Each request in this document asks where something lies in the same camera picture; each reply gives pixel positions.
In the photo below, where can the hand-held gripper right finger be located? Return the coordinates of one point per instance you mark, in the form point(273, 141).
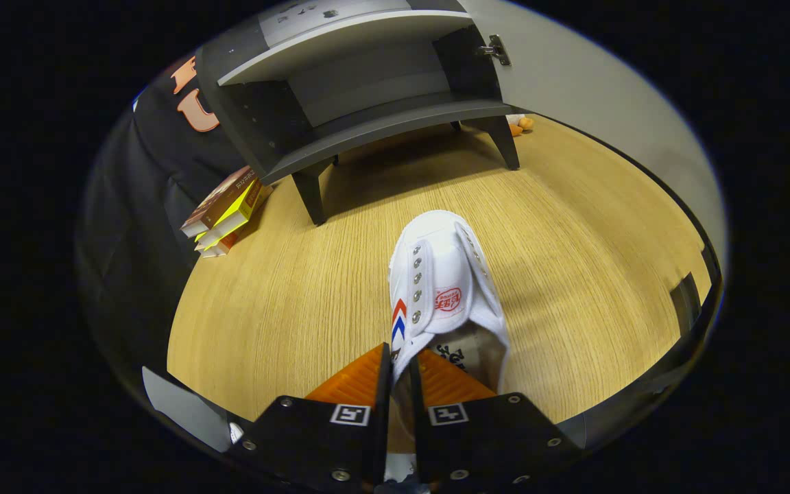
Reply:
point(477, 439)

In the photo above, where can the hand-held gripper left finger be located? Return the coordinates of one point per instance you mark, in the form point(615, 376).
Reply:
point(340, 446)

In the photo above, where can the white canvas shoe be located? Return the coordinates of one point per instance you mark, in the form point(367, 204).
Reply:
point(443, 261)

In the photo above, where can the dark grey shoe cabinet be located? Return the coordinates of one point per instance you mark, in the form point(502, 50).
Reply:
point(367, 130)

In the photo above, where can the silver door hinge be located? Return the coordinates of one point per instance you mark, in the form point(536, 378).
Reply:
point(494, 50)

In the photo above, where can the light grey cabinet shelf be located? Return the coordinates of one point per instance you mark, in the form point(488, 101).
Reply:
point(340, 42)

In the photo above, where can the white sheet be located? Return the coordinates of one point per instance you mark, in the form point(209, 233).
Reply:
point(186, 408)

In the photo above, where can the orange red book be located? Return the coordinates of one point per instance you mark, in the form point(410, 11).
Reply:
point(229, 241)

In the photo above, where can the yellow book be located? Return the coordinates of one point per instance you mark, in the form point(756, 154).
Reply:
point(234, 218)

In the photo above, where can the brown cover book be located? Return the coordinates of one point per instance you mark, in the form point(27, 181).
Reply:
point(220, 199)

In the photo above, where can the black backdrop cloth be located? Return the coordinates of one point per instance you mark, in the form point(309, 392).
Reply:
point(134, 226)

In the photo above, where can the orange plush toy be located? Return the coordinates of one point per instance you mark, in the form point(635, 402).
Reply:
point(521, 125)

